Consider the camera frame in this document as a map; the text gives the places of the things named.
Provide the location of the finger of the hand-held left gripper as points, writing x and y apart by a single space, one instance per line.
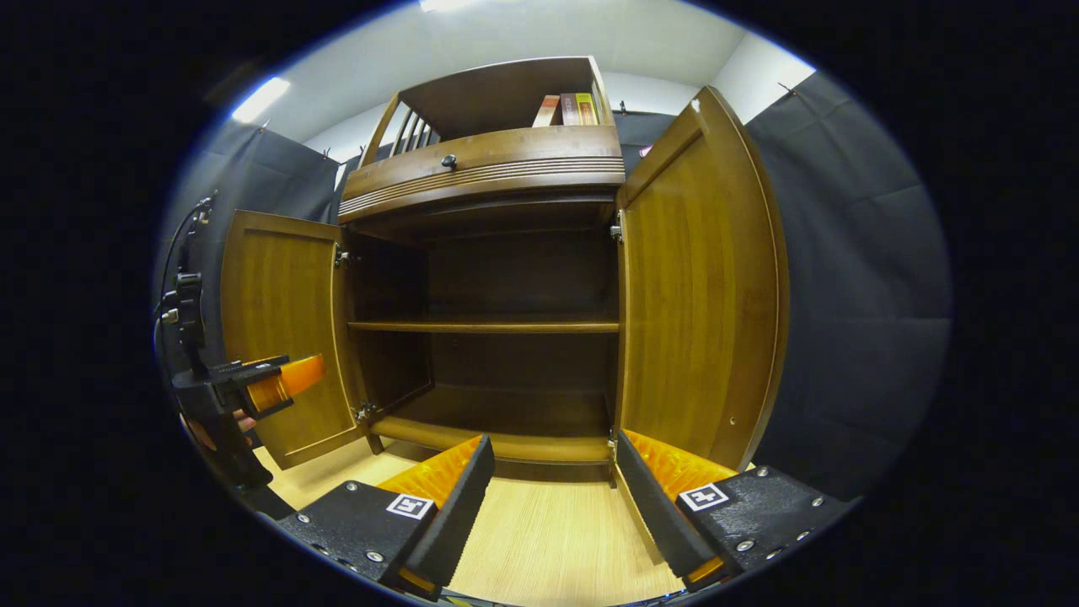
291 381

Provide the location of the beige book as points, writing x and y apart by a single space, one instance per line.
546 112

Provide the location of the wooden cabinet door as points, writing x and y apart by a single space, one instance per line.
287 287
700 295

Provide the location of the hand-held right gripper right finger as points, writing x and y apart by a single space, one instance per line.
653 514

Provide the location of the black backdrop cloth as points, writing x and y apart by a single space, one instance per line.
843 295

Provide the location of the yellow book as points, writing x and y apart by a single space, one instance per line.
587 108

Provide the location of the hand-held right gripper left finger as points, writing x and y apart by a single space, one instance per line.
459 514

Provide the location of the dark red book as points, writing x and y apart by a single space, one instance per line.
570 110

